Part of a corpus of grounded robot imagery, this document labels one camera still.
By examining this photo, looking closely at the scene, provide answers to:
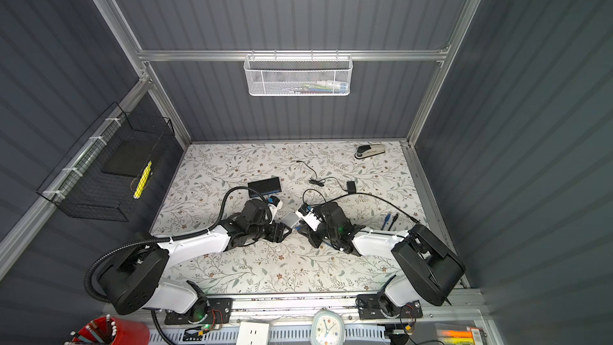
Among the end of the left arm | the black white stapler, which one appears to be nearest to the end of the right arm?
the end of the left arm

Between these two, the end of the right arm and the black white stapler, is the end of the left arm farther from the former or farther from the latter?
the black white stapler

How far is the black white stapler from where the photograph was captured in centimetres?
114
